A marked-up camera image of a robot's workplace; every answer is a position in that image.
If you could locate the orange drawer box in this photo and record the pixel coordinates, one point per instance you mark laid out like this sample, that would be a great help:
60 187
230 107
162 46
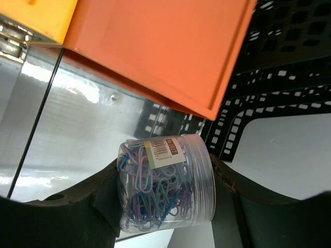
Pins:
177 53

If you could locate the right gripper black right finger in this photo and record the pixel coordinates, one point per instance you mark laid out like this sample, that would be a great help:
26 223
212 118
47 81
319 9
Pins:
250 215

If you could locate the yellow drawer box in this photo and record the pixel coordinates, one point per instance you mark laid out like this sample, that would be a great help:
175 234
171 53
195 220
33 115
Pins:
50 19

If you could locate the clear jar of paper clips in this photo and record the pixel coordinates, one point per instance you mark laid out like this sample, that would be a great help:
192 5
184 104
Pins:
165 183

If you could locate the black mesh file rack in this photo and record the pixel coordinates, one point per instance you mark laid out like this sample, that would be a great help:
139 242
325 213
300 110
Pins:
283 69

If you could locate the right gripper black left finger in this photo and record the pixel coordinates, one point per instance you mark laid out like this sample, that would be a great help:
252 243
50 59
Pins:
84 215

